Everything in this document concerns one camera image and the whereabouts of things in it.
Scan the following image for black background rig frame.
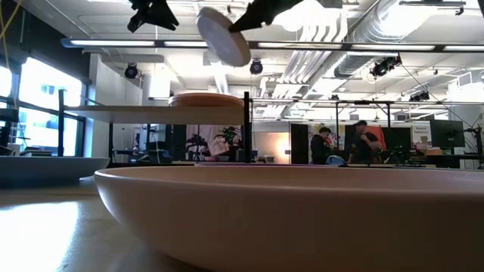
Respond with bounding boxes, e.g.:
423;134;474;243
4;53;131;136
149;96;484;129

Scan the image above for person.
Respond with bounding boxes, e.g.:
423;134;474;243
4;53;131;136
349;119;383;164
310;126;336;165

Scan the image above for pink plate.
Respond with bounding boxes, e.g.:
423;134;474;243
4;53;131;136
94;165;484;272

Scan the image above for long overhead light bar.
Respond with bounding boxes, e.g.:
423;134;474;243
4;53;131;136
60;37;484;54

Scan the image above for black stand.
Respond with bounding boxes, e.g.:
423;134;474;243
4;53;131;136
464;126;484;170

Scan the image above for white wall sign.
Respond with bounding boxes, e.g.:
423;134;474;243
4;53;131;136
411;124;432;145

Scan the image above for dark background desk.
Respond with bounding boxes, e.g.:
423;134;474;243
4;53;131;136
427;153;484;170

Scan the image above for tan plate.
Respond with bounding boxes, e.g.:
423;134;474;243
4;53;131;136
169;92;246;108

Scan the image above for light green plate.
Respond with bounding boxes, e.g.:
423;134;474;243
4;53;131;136
195;6;252;68

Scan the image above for low shelf with black frame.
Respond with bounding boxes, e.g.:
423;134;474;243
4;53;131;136
56;89;253;164

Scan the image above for large window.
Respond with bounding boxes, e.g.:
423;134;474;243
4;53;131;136
0;56;86;158

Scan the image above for black computer monitor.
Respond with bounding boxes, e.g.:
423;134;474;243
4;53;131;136
430;119;466;149
380;127;412;153

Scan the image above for orange panel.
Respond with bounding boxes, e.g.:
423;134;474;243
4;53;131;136
368;125;386;150

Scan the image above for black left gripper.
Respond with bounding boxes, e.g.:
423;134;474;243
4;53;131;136
126;0;181;34

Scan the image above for yellow cable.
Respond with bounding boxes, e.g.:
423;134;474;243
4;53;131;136
0;0;22;60

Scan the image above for blue rounded object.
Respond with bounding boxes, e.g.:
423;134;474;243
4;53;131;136
325;155;347;167

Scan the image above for dark door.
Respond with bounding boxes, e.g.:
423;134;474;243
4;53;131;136
290;123;309;165

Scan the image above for blue plate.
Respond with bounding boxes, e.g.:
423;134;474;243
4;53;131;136
0;156;111;187

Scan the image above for colourful wall poster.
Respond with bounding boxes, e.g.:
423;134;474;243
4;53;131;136
308;123;346;152

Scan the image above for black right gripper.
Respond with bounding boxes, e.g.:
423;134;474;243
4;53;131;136
228;0;304;32

